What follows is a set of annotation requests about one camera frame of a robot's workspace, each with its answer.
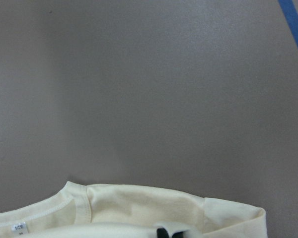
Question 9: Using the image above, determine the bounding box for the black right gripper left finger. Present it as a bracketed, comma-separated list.
[156, 228, 169, 238]

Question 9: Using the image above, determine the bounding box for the cream long-sleeve printed shirt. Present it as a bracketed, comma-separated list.
[0, 182, 268, 238]

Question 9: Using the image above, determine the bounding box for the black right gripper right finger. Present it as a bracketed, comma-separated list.
[172, 231, 185, 238]

